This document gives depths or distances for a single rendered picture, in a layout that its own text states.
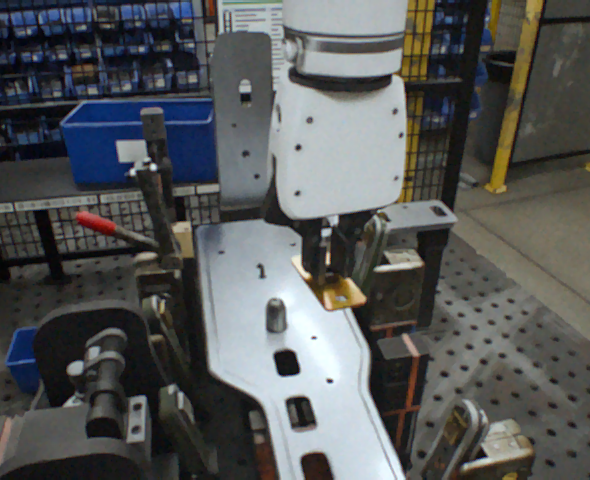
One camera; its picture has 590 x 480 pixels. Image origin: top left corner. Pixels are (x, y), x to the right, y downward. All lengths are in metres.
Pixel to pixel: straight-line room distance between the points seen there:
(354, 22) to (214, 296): 0.58
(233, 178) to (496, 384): 0.68
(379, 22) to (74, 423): 0.38
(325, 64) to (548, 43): 3.26
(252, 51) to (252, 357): 0.55
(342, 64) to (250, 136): 0.71
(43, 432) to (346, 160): 0.32
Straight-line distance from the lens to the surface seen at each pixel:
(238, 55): 1.00
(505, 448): 0.61
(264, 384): 0.69
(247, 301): 0.82
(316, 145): 0.37
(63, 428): 0.48
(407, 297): 0.88
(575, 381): 1.25
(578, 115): 4.02
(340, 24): 0.35
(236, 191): 1.09
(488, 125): 4.04
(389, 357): 0.75
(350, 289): 0.46
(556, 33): 3.61
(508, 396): 1.16
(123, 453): 0.42
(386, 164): 0.41
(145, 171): 0.76
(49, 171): 1.30
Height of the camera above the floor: 1.50
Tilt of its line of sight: 31 degrees down
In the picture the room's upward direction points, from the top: straight up
